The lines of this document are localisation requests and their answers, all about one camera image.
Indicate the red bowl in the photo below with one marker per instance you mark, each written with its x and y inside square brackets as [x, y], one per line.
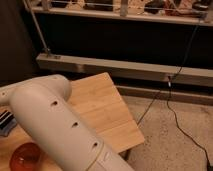
[26, 157]

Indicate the white window ledge shelf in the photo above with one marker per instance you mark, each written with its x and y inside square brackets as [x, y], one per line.
[43, 6]

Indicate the metal diagonal rod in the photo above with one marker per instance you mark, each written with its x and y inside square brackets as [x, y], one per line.
[45, 47]

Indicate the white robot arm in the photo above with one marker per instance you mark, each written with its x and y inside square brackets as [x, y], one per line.
[40, 106]

